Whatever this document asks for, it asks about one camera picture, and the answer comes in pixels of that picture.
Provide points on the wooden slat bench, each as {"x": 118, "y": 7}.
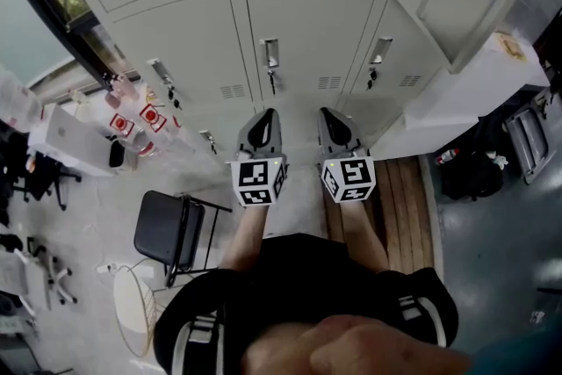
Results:
{"x": 408, "y": 211}

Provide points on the teal headset edge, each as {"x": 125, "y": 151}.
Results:
{"x": 527, "y": 358}

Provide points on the person's right forearm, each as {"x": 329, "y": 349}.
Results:
{"x": 360, "y": 232}

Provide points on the grey folded hand cart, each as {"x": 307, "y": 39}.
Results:
{"x": 529, "y": 145}

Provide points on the white power strip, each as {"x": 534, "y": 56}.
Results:
{"x": 106, "y": 268}

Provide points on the clear dispenser water bottle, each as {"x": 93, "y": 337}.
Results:
{"x": 19, "y": 101}

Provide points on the person's black striped shirt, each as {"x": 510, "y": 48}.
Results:
{"x": 298, "y": 276}

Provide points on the black folding chair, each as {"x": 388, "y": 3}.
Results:
{"x": 160, "y": 228}

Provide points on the person's face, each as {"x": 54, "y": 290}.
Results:
{"x": 351, "y": 351}

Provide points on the grey office chair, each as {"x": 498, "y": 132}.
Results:
{"x": 57, "y": 276}

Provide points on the clear water jug red cap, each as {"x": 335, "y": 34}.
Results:
{"x": 121, "y": 124}
{"x": 177, "y": 121}
{"x": 152, "y": 117}

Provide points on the black backpack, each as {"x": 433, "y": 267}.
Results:
{"x": 472, "y": 178}

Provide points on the beige metal locker cabinet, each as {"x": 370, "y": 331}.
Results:
{"x": 184, "y": 44}

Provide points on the yellow printed packet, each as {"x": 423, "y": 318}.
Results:
{"x": 513, "y": 48}

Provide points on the crumpled white tissue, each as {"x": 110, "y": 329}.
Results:
{"x": 500, "y": 160}

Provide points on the red and white bottle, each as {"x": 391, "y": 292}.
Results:
{"x": 448, "y": 156}

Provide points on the clear bottle red label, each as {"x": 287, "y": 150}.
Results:
{"x": 148, "y": 149}

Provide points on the pink pump bottle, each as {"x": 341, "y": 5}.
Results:
{"x": 127, "y": 90}
{"x": 112, "y": 98}

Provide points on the person's left forearm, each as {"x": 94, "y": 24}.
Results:
{"x": 246, "y": 232}

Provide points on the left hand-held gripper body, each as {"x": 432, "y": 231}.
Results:
{"x": 254, "y": 182}

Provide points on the black office chair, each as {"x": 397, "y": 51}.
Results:
{"x": 39, "y": 175}

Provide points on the white box cabinet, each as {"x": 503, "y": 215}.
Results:
{"x": 439, "y": 114}

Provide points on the black window frame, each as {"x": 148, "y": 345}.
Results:
{"x": 90, "y": 57}

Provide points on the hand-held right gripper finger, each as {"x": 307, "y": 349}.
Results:
{"x": 324, "y": 131}
{"x": 350, "y": 126}

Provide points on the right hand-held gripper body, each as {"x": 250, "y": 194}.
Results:
{"x": 351, "y": 180}

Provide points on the white water dispenser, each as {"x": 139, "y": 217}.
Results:
{"x": 74, "y": 136}

